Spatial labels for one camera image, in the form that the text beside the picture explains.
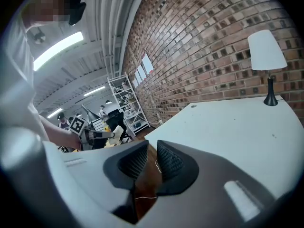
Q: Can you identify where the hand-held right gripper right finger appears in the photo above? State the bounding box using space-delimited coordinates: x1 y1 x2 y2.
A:
136 140 277 224

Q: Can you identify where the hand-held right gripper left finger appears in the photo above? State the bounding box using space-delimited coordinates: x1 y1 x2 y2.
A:
44 140 149 224

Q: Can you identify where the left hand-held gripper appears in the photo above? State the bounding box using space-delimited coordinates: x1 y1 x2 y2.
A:
69 116 115 151

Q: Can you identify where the small cream object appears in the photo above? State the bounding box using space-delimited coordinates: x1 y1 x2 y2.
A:
110 126 124 144

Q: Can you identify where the person's left forearm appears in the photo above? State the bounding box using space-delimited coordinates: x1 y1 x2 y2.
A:
39 121 83 151

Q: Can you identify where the white rectangular table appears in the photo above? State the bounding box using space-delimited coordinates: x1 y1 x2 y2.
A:
144 95 304 200

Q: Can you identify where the black office chair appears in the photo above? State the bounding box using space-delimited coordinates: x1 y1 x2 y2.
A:
106 110 134 143

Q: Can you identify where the long ceiling light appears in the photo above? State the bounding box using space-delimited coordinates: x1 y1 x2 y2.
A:
83 86 106 97
33 31 85 71

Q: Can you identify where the white metal shelf rack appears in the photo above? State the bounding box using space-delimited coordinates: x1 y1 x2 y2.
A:
107 72 151 137

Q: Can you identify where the person's white shirt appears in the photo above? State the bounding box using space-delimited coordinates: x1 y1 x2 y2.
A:
0 8 50 149

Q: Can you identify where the person's head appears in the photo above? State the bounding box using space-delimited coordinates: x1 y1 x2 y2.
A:
22 0 72 29

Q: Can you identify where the white table lamp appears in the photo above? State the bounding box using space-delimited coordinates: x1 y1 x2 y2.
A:
247 29 288 106

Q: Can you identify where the white cable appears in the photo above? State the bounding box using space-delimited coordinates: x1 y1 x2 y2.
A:
134 159 162 200

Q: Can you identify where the black head-worn camera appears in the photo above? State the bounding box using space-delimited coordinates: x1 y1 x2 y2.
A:
68 0 87 27

